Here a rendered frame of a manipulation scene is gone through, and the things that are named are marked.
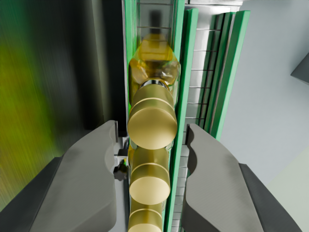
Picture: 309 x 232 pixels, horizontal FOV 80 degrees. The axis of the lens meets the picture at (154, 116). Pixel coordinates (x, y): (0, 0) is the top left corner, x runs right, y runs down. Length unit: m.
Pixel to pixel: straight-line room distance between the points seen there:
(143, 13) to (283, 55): 0.40
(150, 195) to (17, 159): 0.13
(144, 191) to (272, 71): 0.53
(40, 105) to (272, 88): 0.58
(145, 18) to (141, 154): 0.28
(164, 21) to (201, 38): 0.08
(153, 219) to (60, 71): 0.21
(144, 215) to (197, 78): 0.30
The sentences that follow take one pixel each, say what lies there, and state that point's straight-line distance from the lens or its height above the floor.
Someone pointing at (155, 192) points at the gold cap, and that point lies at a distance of 0.16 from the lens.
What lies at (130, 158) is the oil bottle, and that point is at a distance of 0.25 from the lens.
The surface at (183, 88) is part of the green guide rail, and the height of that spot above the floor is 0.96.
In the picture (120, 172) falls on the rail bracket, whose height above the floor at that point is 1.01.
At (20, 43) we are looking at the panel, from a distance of 0.22.
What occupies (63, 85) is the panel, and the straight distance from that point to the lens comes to 0.28.
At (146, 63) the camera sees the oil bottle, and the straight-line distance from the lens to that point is 0.19.
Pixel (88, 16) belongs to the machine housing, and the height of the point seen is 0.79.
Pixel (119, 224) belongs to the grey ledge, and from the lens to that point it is 0.74.
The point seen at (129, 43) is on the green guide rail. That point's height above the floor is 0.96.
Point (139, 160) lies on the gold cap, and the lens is 0.17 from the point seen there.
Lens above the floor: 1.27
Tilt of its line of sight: 62 degrees down
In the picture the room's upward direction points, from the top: 179 degrees counter-clockwise
